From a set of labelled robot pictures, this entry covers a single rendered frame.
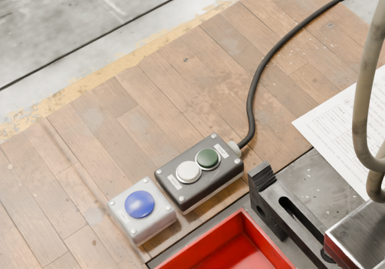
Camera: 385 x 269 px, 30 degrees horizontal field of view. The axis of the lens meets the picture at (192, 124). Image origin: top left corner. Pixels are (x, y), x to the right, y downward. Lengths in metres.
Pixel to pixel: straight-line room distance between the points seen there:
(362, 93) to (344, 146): 0.57
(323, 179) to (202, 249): 0.20
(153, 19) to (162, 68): 1.35
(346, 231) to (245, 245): 0.28
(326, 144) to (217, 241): 0.22
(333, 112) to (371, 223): 0.39
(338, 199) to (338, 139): 0.10
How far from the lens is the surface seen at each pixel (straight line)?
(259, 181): 0.90
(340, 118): 1.05
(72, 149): 1.06
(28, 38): 2.54
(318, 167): 1.00
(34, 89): 2.38
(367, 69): 0.43
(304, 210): 0.88
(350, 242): 0.68
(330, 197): 0.98
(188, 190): 0.96
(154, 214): 0.94
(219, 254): 0.94
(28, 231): 1.01
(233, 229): 0.92
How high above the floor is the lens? 1.75
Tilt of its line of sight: 54 degrees down
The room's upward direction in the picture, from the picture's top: 11 degrees counter-clockwise
